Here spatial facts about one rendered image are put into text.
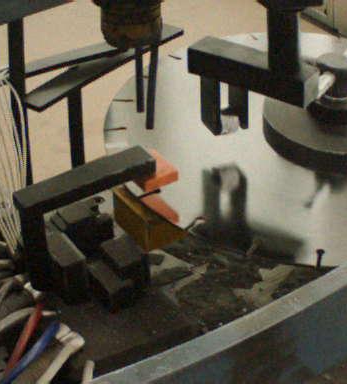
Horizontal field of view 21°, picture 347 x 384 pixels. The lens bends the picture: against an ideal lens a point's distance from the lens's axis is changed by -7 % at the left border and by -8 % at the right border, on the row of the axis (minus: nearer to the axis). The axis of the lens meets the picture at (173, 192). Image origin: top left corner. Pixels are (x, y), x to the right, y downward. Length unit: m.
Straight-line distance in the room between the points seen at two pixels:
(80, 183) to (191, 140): 0.12
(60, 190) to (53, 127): 0.52
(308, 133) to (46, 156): 0.44
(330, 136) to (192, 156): 0.10
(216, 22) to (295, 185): 0.73
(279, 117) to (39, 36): 0.70
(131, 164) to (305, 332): 0.18
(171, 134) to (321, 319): 0.24
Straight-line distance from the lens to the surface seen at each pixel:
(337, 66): 0.64
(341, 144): 0.63
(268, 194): 0.59
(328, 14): 1.34
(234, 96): 0.62
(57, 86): 0.79
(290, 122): 0.65
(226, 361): 0.42
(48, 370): 0.53
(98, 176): 0.56
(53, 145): 1.03
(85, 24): 1.33
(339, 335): 0.48
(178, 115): 0.67
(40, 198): 0.54
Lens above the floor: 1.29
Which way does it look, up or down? 34 degrees down
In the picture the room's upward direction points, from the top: 2 degrees counter-clockwise
